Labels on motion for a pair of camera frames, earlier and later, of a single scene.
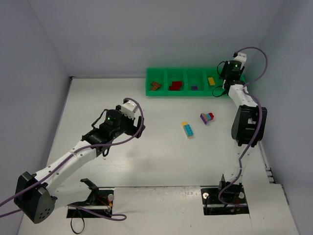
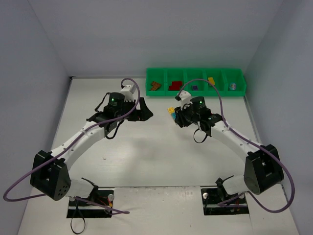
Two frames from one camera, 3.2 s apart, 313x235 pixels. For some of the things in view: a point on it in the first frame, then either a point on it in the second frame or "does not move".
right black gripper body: x=225 y=71 to x=181 y=117
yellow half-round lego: x=211 y=81 does not move
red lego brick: x=176 y=85 does not move
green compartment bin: x=182 y=82 does not move
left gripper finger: x=139 y=122 to x=142 y=114
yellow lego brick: x=183 y=124 to x=171 y=109
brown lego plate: x=155 y=85 does not move
